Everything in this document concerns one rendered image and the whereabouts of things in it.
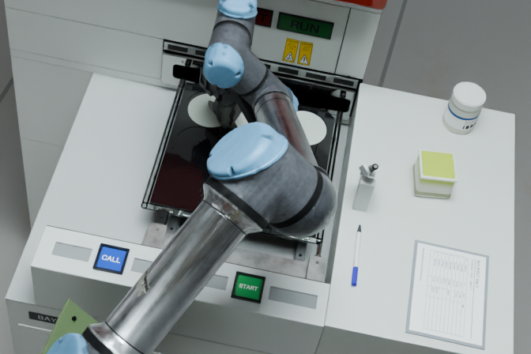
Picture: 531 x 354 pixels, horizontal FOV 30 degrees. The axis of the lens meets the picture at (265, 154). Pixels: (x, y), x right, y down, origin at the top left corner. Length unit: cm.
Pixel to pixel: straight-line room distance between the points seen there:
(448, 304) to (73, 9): 102
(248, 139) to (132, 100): 84
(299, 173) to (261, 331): 47
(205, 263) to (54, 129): 114
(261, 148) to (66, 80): 102
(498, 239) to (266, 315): 51
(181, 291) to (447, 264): 65
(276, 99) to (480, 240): 50
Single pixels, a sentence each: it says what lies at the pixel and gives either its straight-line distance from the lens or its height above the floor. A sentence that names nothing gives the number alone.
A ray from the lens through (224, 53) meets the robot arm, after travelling 182.
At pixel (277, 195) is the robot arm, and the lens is 150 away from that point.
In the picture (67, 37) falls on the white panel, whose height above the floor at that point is 92.
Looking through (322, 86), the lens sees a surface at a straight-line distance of 222.
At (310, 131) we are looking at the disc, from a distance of 218.
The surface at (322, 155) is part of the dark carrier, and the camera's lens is 215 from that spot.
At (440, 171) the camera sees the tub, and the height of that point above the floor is 103.
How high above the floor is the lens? 254
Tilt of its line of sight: 50 degrees down
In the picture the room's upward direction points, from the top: 10 degrees clockwise
